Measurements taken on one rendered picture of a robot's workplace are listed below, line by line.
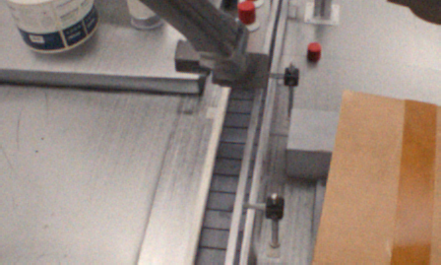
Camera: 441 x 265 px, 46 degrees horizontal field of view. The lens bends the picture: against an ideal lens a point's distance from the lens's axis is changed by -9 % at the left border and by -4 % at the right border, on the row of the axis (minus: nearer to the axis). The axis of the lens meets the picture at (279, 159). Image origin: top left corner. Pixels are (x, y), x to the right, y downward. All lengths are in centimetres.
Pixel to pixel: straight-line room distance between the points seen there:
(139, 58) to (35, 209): 41
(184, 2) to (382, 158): 34
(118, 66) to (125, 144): 20
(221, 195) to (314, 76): 40
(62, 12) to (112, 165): 38
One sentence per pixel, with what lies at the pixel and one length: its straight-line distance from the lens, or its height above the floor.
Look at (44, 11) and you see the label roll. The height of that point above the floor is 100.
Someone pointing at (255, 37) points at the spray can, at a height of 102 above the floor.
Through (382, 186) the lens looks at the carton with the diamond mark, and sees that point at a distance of 72.
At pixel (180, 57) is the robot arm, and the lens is 91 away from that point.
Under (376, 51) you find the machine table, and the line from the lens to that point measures 134.
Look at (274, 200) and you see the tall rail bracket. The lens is 86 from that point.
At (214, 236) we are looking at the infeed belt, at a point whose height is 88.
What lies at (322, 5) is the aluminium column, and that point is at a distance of 140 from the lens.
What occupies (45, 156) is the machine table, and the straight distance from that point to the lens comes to 121.
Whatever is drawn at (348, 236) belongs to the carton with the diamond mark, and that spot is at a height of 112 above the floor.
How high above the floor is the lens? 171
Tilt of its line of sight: 53 degrees down
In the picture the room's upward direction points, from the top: 1 degrees clockwise
